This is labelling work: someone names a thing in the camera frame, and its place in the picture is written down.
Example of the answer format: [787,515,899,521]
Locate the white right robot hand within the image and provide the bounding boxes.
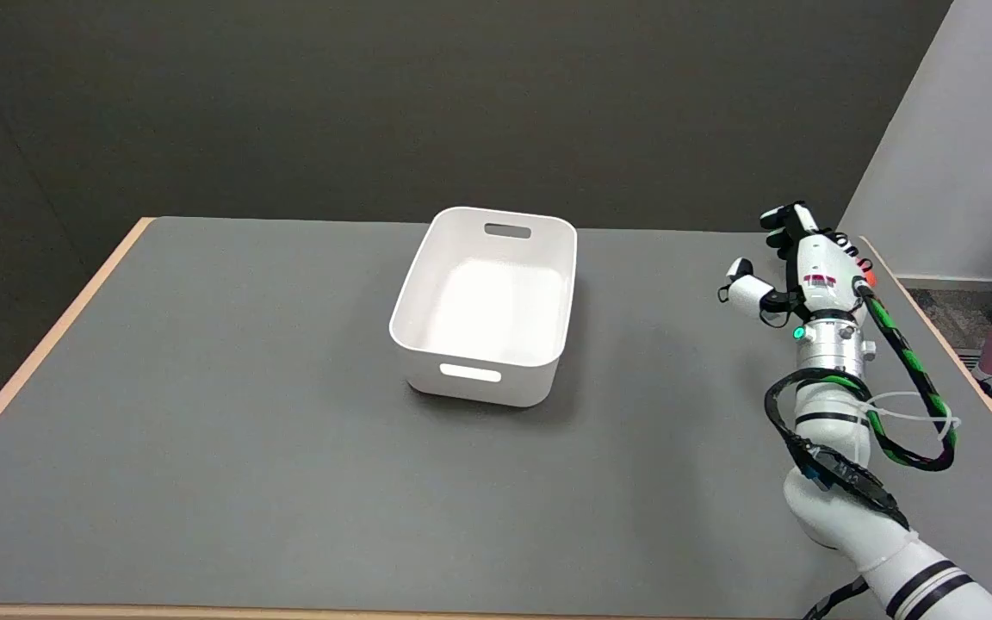
[717,201,877,326]

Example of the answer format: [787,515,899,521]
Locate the white zip tie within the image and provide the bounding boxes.
[860,392,963,442]

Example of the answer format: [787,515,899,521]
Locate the black hanging cable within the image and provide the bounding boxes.
[801,579,870,620]

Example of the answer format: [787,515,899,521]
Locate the black green striped cable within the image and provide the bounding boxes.
[853,284,958,473]

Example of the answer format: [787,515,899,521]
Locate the black sleeved cable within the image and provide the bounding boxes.
[763,369,911,529]

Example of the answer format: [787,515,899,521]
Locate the white plastic storage bin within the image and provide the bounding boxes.
[388,206,579,408]

